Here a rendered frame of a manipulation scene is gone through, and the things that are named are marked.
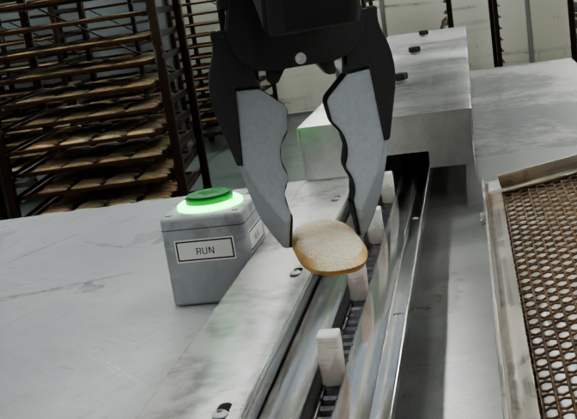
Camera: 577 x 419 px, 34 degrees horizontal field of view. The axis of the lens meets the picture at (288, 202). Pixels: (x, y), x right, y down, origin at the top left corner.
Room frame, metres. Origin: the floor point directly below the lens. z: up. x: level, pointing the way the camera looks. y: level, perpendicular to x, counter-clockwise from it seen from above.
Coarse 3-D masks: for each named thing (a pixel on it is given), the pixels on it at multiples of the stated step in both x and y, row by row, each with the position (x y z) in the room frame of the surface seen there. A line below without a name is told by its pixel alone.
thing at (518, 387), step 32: (576, 160) 0.67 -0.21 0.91; (512, 192) 0.67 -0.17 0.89; (544, 192) 0.64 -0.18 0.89; (576, 192) 0.61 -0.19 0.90; (512, 224) 0.59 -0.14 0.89; (544, 224) 0.57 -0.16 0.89; (576, 224) 0.54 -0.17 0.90; (512, 256) 0.52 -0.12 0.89; (544, 256) 0.51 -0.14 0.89; (512, 288) 0.46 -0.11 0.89; (544, 288) 0.46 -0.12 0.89; (576, 288) 0.44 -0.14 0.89; (512, 320) 0.42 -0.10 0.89; (544, 320) 0.42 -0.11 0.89; (576, 320) 0.41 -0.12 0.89; (512, 352) 0.38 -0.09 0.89; (544, 352) 0.38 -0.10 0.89; (576, 352) 0.37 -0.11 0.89; (512, 384) 0.35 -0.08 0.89; (576, 384) 0.34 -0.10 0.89; (512, 416) 0.32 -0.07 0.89; (544, 416) 0.33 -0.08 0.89; (576, 416) 0.32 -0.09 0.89
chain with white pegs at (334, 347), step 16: (400, 160) 1.04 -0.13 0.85; (384, 176) 0.90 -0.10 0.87; (400, 176) 1.01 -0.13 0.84; (384, 192) 0.90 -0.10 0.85; (384, 208) 0.89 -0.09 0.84; (384, 224) 0.82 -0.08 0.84; (368, 240) 0.77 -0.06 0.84; (368, 256) 0.74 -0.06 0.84; (368, 272) 0.69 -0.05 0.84; (352, 288) 0.63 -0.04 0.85; (368, 288) 0.64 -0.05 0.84; (352, 304) 0.62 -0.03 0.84; (352, 320) 0.59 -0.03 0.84; (320, 336) 0.49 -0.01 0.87; (336, 336) 0.49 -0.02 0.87; (352, 336) 0.56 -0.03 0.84; (320, 352) 0.49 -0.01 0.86; (336, 352) 0.49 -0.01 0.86; (320, 368) 0.49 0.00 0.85; (336, 368) 0.49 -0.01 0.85; (336, 384) 0.49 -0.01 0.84; (320, 400) 0.48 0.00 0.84; (336, 400) 0.47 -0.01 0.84; (320, 416) 0.46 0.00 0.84
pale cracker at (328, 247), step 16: (304, 224) 0.53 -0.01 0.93; (320, 224) 0.52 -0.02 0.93; (336, 224) 0.51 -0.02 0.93; (304, 240) 0.49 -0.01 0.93; (320, 240) 0.48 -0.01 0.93; (336, 240) 0.48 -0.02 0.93; (352, 240) 0.48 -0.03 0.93; (304, 256) 0.47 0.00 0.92; (320, 256) 0.46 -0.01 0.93; (336, 256) 0.46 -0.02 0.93; (352, 256) 0.46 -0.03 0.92; (320, 272) 0.45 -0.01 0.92; (336, 272) 0.45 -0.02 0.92; (352, 272) 0.45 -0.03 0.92
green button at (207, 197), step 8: (192, 192) 0.77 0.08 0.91; (200, 192) 0.77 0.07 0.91; (208, 192) 0.76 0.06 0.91; (216, 192) 0.76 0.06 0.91; (224, 192) 0.75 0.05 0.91; (232, 192) 0.76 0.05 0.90; (192, 200) 0.75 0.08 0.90; (200, 200) 0.74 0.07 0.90; (208, 200) 0.74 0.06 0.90; (216, 200) 0.74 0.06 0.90; (224, 200) 0.75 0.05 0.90
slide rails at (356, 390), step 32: (416, 160) 1.04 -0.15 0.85; (352, 224) 0.80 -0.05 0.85; (384, 256) 0.69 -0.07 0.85; (320, 288) 0.64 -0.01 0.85; (384, 288) 0.62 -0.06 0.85; (320, 320) 0.57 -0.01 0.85; (384, 320) 0.55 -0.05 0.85; (288, 352) 0.53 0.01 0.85; (352, 352) 0.51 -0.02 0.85; (288, 384) 0.48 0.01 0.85; (352, 384) 0.47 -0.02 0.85; (288, 416) 0.44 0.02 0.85; (352, 416) 0.43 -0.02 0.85
